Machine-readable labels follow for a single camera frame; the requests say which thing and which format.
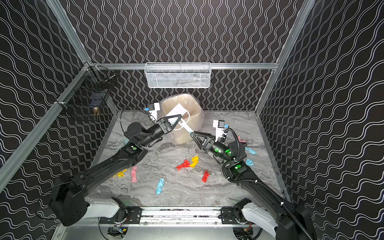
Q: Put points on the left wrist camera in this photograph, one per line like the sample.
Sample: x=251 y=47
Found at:
x=152 y=110

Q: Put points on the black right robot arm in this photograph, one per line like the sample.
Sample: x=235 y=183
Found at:
x=278 y=217

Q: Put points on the teal hand brush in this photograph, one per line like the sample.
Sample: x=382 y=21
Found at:
x=184 y=125

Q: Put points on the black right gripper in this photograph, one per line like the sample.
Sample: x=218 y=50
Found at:
x=205 y=142

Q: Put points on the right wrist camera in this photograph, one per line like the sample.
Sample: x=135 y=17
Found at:
x=220 y=127

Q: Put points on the blue paper scrap far right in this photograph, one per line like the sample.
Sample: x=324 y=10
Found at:
x=249 y=163

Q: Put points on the beige trash bin with liner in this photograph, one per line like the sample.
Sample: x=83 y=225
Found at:
x=191 y=111

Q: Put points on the teal dustpan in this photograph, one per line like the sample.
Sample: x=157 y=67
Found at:
x=179 y=109

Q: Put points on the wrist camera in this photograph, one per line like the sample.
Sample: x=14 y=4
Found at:
x=220 y=127
x=152 y=110

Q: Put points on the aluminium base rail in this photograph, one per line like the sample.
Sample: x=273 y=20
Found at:
x=187 y=216

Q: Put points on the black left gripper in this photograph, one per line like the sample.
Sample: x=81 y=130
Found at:
x=165 y=124

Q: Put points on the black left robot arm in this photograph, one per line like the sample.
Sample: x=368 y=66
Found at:
x=69 y=201

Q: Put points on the black wire wall basket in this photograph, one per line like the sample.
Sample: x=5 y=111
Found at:
x=88 y=101

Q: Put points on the white mesh wall basket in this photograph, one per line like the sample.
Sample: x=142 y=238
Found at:
x=178 y=74

